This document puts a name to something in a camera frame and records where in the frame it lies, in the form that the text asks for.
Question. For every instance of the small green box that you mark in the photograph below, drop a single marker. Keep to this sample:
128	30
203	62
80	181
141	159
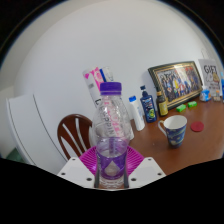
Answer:
181	108
192	104

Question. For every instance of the blue patterned mug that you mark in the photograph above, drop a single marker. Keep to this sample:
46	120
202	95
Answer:
176	131

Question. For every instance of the flat round red coaster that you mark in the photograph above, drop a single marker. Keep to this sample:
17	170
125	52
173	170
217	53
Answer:
197	126

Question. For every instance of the clear purple-capped water bottle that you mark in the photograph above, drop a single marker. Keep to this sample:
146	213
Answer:
111	133

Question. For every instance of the brown wooden chair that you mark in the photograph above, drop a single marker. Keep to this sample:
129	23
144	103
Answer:
65	133

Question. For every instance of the white blue-capped lotion bottle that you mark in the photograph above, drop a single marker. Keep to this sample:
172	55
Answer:
137	115

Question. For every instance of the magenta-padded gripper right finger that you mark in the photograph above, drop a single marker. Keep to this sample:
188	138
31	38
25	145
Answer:
134	158

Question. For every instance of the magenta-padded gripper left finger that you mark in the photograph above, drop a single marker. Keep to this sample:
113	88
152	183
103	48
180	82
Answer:
87	158

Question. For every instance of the dark blue pump bottle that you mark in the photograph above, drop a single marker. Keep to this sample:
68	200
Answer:
148	106

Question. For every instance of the dark yellow-labelled pump bottle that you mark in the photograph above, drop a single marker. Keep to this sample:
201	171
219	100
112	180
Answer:
162	105

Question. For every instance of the pink shuttlecock tube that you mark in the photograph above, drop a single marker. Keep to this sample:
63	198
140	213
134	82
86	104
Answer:
92	81

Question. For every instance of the framed group photo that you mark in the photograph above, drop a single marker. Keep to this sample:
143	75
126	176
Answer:
176	81

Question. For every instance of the white door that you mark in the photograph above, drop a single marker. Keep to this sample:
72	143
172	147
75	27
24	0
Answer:
33	133

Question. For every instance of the white paper gift bag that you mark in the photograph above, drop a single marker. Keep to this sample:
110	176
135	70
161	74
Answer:
210	73

